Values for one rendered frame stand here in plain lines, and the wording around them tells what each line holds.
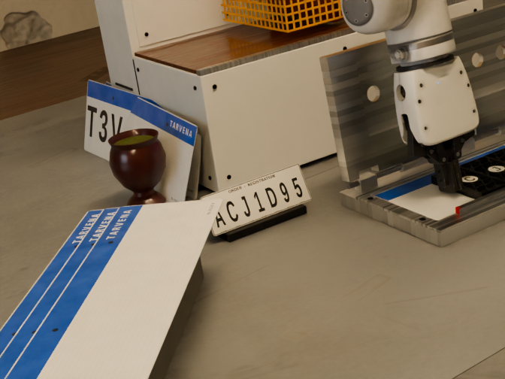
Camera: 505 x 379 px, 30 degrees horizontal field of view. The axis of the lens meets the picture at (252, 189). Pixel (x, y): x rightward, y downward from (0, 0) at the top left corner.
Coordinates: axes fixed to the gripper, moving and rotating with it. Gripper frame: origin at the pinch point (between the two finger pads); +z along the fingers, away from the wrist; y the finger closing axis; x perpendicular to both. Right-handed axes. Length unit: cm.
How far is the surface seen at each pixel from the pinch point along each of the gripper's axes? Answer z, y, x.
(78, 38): -31, 16, 173
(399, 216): 2.9, -8.9, 0.4
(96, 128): -14, -23, 65
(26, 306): -4, -59, -4
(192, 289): 2.5, -38.0, 3.2
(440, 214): 3.4, -5.2, -3.3
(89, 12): -38, 26, 183
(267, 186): -3.3, -18.0, 16.2
